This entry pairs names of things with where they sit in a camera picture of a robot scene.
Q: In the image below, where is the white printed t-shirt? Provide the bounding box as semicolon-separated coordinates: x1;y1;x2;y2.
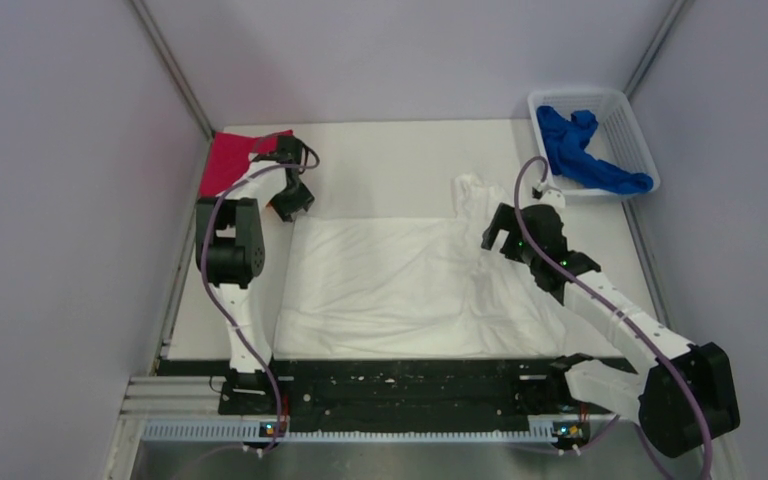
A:
272;173;624;360

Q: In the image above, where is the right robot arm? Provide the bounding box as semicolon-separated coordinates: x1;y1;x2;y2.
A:
481;203;741;458

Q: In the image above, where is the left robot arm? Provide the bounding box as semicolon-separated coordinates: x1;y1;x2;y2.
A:
194;161;313;415

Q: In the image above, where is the magenta folded t-shirt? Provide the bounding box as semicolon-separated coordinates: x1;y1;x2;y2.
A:
198;130;293;197

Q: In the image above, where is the blue t-shirt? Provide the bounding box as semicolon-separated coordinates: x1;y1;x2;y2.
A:
536;105;654;195

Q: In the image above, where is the white plastic basket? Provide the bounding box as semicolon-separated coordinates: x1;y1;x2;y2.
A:
527;87;660;189

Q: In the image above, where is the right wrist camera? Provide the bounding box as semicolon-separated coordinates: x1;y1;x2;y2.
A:
532;188;567;211

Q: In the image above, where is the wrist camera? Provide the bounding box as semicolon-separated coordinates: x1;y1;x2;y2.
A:
532;188;567;211
252;135;311;172

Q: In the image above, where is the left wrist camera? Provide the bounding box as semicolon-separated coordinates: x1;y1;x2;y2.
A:
252;135;311;172

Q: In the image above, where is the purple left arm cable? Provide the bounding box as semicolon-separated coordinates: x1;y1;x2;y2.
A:
199;132;321;458

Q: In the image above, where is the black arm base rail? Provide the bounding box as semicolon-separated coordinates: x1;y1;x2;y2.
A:
157;358;606;435

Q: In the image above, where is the left corner metal post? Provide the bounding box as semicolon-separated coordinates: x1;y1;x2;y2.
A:
125;0;216;140

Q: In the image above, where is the corner metal post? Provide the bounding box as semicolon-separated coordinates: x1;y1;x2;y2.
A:
623;0;695;100
125;0;216;140

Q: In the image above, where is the white slotted cable duct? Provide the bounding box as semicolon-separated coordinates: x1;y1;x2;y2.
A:
142;419;583;444

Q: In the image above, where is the right corner metal post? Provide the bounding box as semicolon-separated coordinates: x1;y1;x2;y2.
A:
623;0;695;100

